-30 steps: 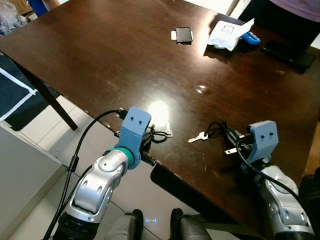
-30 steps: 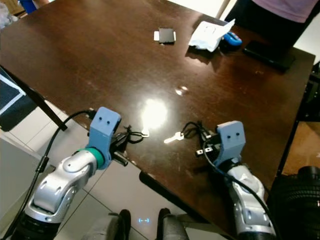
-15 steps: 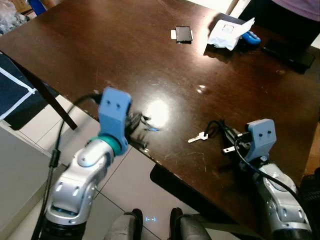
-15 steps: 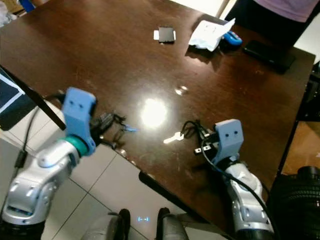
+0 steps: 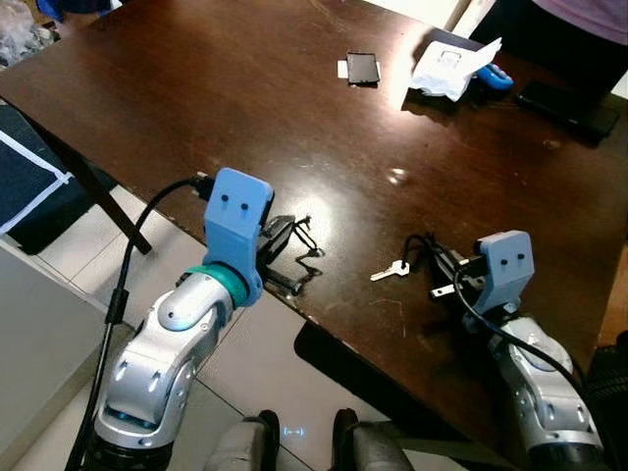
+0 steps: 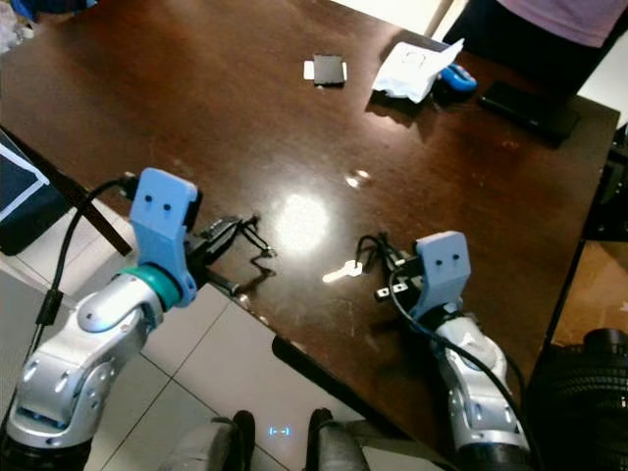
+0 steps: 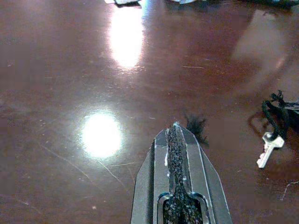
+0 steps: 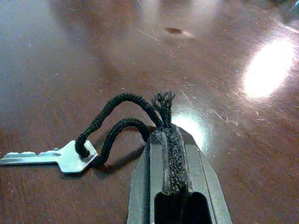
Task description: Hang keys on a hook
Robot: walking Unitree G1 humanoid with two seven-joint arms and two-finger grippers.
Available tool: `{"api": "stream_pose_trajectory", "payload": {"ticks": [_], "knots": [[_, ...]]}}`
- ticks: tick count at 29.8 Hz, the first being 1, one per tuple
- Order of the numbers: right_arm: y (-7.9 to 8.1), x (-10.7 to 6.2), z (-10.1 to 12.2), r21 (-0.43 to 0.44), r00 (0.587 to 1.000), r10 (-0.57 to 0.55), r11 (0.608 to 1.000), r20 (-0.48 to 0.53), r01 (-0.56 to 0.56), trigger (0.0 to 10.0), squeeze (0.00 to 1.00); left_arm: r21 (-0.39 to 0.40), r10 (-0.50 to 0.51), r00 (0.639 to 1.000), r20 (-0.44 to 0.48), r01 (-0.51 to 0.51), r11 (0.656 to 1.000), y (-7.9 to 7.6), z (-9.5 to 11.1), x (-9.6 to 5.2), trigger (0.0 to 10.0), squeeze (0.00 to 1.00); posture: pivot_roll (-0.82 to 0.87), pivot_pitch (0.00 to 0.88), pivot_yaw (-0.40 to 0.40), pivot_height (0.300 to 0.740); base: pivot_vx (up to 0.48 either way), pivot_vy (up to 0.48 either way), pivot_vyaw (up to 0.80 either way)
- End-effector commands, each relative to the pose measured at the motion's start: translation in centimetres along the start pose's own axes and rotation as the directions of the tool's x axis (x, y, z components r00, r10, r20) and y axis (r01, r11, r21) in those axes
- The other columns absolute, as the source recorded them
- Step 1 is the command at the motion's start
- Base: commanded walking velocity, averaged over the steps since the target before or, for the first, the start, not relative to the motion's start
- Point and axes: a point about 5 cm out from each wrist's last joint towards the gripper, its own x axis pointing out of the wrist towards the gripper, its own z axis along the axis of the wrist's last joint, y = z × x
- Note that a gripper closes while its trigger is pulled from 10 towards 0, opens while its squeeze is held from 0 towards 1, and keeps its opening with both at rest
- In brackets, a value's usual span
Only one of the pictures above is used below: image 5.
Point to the small white card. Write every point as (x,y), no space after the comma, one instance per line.
(342,69)

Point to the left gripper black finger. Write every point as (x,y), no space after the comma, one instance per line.
(306,249)
(300,226)

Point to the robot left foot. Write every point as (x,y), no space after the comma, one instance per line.
(240,446)

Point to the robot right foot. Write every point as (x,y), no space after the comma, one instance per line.
(368,446)

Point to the dark blue mat white stripe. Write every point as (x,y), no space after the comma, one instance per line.
(29,211)

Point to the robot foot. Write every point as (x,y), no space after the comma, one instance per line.
(240,446)
(368,446)

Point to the small blue object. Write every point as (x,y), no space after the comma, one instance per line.
(497,77)

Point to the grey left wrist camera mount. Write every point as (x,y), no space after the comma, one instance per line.
(235,221)

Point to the black ribbed round object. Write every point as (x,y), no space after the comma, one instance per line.
(610,378)

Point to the dark brown wooden table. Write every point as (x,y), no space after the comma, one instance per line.
(245,118)

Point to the clear plastic bag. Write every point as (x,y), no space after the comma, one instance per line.
(20,44)

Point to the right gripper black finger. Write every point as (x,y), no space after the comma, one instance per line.
(439,252)
(440,272)

